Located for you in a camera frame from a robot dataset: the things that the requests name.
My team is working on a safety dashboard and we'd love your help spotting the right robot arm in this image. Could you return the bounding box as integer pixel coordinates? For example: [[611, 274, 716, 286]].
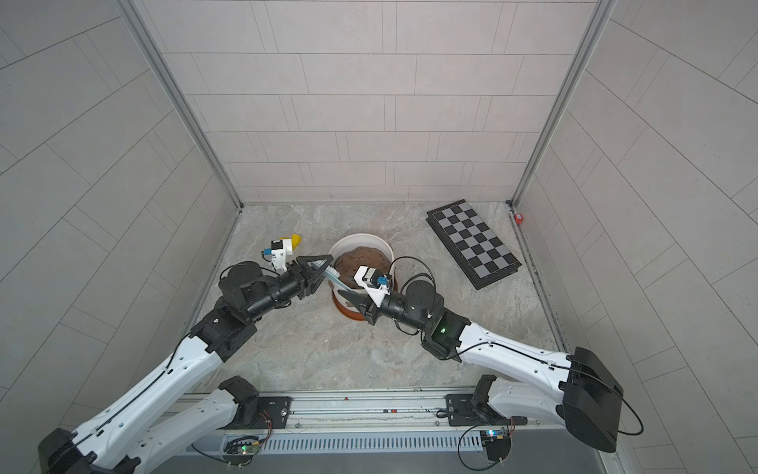
[[341, 280, 627, 452]]

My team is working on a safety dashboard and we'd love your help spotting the black white checkerboard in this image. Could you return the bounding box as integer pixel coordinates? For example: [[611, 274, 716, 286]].
[[426, 199, 522, 290]]

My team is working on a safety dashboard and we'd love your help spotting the white ceramic pot with soil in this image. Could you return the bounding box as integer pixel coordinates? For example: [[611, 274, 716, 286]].
[[330, 233, 396, 297]]

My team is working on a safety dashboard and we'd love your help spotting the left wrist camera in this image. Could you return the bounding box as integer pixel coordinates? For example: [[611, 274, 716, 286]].
[[262, 236, 297, 274]]

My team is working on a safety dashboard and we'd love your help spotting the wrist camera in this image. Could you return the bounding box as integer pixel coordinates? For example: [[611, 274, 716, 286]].
[[262, 236, 297, 274], [353, 266, 390, 307]]

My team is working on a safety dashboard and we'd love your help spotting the controller board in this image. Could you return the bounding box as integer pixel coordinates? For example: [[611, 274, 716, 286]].
[[222, 436, 266, 466], [480, 430, 512, 463]]

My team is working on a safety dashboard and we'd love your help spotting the left controller board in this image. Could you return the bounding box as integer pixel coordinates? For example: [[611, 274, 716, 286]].
[[222, 436, 266, 466]]

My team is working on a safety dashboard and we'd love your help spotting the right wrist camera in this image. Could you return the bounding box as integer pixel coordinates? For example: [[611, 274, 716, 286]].
[[353, 266, 390, 307]]

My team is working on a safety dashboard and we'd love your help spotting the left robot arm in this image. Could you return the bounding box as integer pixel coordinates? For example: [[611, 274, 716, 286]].
[[39, 255, 333, 473]]

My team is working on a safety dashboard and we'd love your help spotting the right controller board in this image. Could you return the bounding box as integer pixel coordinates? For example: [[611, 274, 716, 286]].
[[480, 430, 512, 463]]

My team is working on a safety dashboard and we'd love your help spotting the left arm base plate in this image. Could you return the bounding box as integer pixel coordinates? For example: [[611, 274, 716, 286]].
[[224, 396, 293, 430]]

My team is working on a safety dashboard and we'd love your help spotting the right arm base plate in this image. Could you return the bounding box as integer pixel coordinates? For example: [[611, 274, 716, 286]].
[[435, 394, 528, 427]]

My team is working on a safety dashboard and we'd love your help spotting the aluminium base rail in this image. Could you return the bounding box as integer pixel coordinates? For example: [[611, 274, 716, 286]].
[[161, 388, 570, 464]]

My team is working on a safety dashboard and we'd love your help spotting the terracotta saucer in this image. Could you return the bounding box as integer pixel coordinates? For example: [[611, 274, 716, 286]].
[[332, 290, 365, 322]]

